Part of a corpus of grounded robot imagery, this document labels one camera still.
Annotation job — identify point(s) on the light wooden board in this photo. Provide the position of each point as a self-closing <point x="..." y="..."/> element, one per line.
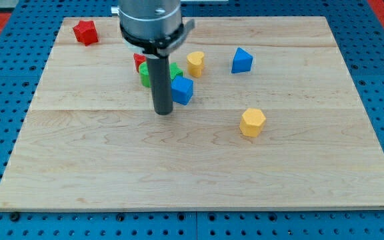
<point x="91" y="141"/>

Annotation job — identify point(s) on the green star block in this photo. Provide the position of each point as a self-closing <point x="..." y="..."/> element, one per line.
<point x="175" y="71"/>

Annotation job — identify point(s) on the yellow hexagon block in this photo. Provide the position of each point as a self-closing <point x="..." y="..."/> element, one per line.
<point x="252" y="122"/>

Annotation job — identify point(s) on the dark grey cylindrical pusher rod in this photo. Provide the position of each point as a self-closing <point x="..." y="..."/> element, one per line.
<point x="160" y="83"/>

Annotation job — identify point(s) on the blue cube block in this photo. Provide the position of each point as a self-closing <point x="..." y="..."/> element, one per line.
<point x="182" y="90"/>

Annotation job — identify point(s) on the red circle block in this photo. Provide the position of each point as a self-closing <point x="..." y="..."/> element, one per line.
<point x="138" y="60"/>

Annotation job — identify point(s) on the green circle block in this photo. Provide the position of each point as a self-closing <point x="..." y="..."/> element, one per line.
<point x="144" y="74"/>

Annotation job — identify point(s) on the red star block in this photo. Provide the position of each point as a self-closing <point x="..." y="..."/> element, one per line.
<point x="85" y="32"/>

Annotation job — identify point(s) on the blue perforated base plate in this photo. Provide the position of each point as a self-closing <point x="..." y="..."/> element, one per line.
<point x="25" y="43"/>

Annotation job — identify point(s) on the blue triangle block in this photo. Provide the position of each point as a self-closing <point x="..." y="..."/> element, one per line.
<point x="242" y="61"/>

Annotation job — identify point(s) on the yellow heart block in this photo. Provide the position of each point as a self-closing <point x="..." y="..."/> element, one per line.
<point x="196" y="63"/>

